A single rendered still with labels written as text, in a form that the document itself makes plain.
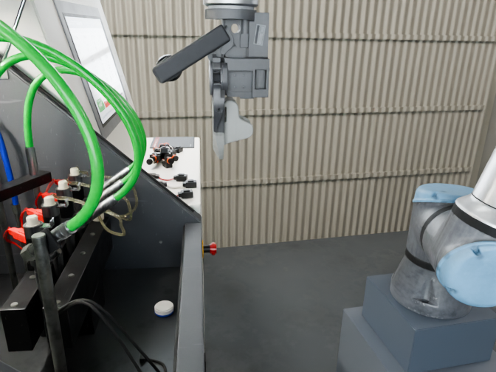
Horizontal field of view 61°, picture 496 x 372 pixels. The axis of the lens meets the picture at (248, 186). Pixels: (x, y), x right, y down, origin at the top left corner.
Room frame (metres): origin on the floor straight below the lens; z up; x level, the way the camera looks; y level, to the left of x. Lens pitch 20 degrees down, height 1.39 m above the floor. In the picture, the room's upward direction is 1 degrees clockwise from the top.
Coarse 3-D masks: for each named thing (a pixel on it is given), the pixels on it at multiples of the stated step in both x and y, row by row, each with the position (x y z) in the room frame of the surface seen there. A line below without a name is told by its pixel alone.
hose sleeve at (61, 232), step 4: (68, 220) 0.48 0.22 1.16; (60, 224) 0.47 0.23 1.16; (64, 224) 0.47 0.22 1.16; (56, 228) 0.47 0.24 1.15; (60, 228) 0.47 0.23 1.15; (64, 228) 0.47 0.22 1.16; (52, 232) 0.47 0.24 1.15; (56, 232) 0.47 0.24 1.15; (60, 232) 0.47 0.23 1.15; (64, 232) 0.47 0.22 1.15; (68, 232) 0.47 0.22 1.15; (72, 232) 0.47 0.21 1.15; (56, 236) 0.47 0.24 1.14; (60, 236) 0.47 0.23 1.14; (64, 236) 0.47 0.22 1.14; (68, 236) 0.47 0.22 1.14; (56, 240) 0.47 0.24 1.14; (60, 240) 0.47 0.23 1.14; (32, 248) 0.48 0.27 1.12; (32, 252) 0.48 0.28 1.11
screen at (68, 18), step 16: (64, 16) 1.10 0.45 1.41; (80, 16) 1.26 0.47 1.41; (96, 16) 1.46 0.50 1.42; (64, 32) 1.07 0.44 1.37; (80, 32) 1.20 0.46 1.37; (96, 32) 1.38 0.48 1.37; (80, 48) 1.15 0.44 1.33; (96, 48) 1.32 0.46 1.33; (96, 64) 1.25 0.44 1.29; (112, 64) 1.47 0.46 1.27; (112, 80) 1.39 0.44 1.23; (96, 96) 1.14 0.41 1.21; (96, 112) 1.09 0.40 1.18; (112, 112) 1.26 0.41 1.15; (112, 128) 1.20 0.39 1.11
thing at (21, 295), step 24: (96, 240) 0.77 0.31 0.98; (72, 264) 0.68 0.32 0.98; (96, 264) 0.74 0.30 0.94; (24, 288) 0.60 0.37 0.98; (72, 288) 0.60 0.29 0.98; (96, 288) 0.72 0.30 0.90; (0, 312) 0.54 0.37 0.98; (24, 312) 0.54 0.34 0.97; (72, 312) 0.57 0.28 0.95; (24, 336) 0.54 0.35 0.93; (48, 336) 0.55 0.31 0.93; (72, 336) 0.55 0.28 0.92
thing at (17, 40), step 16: (0, 32) 0.48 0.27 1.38; (16, 32) 0.48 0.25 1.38; (32, 48) 0.48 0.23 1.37; (48, 64) 0.47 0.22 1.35; (64, 80) 0.47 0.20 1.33; (64, 96) 0.46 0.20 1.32; (80, 112) 0.46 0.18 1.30; (80, 128) 0.46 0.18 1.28; (96, 144) 0.46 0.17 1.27; (96, 160) 0.45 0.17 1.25; (96, 176) 0.45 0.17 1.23; (96, 192) 0.45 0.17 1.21; (80, 224) 0.46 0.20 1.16
